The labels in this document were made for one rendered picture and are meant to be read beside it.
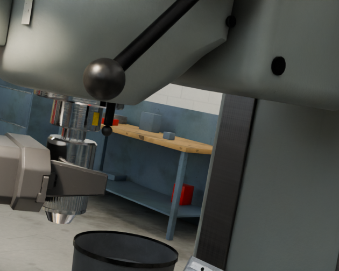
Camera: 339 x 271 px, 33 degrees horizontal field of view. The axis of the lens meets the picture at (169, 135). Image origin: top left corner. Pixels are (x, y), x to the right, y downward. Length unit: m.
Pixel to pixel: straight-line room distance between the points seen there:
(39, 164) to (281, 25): 0.25
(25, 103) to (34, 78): 7.43
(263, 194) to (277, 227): 0.05
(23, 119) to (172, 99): 2.25
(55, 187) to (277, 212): 0.40
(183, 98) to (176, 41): 5.99
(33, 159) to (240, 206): 0.45
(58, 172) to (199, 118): 5.75
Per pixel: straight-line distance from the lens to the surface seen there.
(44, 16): 0.46
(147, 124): 6.38
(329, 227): 0.79
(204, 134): 6.18
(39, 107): 7.84
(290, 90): 0.58
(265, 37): 0.54
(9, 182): 0.50
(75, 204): 0.54
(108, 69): 0.40
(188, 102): 6.42
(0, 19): 0.48
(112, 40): 0.46
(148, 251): 2.83
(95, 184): 0.53
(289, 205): 0.83
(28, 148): 0.50
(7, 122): 8.26
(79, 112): 0.53
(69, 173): 0.52
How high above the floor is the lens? 1.33
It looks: 4 degrees down
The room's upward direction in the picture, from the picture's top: 10 degrees clockwise
